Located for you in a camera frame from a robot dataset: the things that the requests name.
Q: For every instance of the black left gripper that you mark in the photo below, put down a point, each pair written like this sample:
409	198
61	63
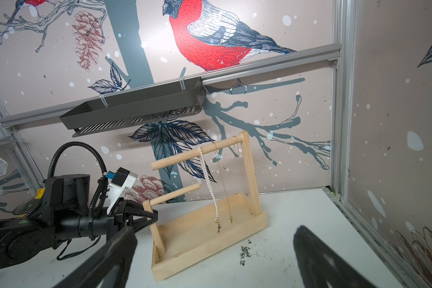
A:
125	213

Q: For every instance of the wooden jewelry display stand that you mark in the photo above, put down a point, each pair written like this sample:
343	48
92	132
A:
197	235

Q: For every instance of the yellow pot with lid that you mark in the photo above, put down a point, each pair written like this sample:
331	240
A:
27	206

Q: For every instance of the black hanging metal basket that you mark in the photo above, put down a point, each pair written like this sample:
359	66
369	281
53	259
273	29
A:
136	107

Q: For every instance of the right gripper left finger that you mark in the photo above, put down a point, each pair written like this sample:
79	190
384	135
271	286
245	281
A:
109	267

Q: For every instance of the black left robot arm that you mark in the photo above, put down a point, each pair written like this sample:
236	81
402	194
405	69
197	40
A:
65	212

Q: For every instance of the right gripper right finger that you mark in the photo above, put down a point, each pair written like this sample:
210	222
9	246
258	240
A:
321	267

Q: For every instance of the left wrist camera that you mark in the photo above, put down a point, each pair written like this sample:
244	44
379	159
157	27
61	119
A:
120	183

